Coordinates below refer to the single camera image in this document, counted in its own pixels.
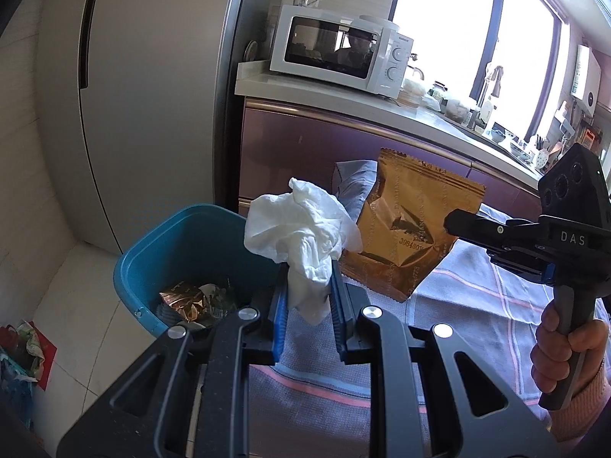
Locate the grey refrigerator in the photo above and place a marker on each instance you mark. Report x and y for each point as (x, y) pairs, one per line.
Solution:
(152, 81)

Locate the purple kitchen cabinets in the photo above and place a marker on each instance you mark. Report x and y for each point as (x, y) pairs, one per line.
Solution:
(296, 152)

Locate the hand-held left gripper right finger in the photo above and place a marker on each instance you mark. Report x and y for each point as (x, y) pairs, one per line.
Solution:
(340, 329)

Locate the blue plastic bag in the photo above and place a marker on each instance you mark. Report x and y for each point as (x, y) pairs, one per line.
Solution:
(16, 391)

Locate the teal plastic bin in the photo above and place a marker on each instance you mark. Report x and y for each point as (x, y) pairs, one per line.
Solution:
(157, 257)

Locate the white microwave oven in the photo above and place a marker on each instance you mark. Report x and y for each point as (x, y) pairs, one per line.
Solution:
(391, 64)

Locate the kitchen window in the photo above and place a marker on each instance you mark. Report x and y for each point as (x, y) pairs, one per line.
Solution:
(444, 19)

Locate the gold foil snack bag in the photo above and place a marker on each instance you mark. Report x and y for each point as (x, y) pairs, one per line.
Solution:
(401, 214)
(186, 300)

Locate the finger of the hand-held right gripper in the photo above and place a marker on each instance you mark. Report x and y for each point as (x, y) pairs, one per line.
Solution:
(525, 265)
(477, 229)

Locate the white soap bottle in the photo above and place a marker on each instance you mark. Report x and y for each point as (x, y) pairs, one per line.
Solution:
(488, 113)

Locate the white kitchen countertop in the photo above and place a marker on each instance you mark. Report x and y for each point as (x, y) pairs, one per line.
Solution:
(334, 100)

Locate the plaid purple cloth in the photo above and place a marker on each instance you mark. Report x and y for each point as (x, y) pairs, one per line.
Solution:
(477, 305)

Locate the red bag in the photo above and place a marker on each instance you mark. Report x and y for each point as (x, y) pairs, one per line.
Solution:
(45, 358)

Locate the wall storage rack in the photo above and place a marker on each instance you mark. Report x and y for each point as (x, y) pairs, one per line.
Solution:
(565, 124)

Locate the polka dot utensil holder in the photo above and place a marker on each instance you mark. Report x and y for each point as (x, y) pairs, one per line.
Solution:
(541, 158)

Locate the clear food container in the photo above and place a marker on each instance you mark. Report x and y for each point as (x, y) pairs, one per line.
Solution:
(457, 109)

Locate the white tissue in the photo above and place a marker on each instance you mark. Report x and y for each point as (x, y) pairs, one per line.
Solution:
(296, 229)

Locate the person's right hand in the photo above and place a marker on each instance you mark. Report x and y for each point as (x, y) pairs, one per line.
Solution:
(544, 358)

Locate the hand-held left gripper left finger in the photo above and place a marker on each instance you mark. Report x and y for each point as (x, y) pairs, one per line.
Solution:
(279, 329)

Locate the glass jar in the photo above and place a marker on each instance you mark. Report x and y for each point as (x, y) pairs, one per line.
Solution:
(438, 91)

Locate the white water heater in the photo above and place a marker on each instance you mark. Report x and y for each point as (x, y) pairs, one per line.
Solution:
(584, 81)

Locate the stacked plastic food containers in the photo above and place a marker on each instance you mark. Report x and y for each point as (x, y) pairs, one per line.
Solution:
(411, 93)

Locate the metal sink faucet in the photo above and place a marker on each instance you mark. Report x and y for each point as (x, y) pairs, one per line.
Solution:
(496, 78)

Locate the person's right forearm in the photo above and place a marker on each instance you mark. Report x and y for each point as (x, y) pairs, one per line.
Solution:
(587, 405)

